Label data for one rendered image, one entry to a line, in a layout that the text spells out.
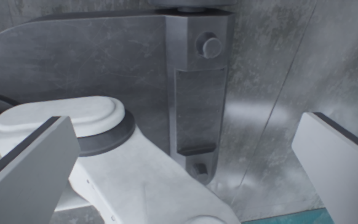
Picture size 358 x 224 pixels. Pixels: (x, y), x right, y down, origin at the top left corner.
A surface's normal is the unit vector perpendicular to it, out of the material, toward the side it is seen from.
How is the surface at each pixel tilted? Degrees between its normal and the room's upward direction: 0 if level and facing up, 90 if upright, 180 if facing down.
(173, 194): 115
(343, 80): 0
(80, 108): 90
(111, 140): 53
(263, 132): 0
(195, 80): 0
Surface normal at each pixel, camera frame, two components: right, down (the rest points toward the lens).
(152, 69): 0.22, 0.51
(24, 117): 0.00, -0.85
